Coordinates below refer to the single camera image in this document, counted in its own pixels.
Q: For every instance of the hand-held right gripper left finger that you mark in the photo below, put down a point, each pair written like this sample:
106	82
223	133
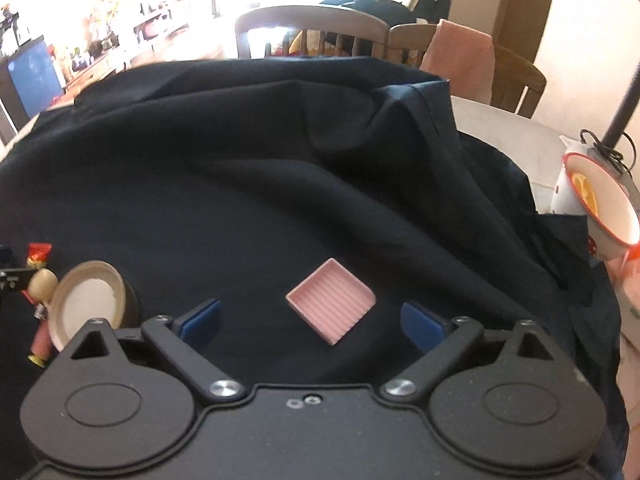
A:
201	321

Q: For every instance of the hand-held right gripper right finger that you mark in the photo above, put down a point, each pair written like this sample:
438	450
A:
421	327

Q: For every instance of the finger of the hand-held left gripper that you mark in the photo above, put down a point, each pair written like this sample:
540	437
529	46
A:
15	277

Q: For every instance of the pink ribbed soap dish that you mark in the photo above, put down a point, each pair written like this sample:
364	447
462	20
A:
331	300

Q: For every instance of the beige egg-shaped toy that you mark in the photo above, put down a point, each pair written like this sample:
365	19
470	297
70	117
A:
42	286

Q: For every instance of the red candy wrapper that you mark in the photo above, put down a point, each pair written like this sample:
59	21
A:
39	253

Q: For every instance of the small beige round plate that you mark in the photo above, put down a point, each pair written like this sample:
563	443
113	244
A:
87	300

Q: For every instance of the black cloth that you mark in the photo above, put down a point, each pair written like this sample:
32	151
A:
250	185

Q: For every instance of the black and blue water dispenser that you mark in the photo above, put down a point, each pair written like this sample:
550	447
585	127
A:
32	80

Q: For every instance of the white cat-shaped packet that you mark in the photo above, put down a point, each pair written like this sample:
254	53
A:
565	185

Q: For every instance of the white bowl with red rim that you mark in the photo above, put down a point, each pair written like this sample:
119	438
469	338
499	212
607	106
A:
607	200

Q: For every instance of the wooden television cabinet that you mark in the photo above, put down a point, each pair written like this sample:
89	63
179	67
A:
130	45

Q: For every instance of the wooden dining chair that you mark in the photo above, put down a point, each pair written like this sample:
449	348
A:
310	22
520	80

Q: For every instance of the pink towel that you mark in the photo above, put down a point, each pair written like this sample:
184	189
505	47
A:
460	60

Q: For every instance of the grey desk lamp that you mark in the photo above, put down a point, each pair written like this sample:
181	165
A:
622	105

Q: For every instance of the black jacket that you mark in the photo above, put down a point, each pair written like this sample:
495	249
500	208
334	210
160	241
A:
370	5

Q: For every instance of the brown wooden door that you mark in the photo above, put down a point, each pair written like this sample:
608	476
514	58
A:
520	10

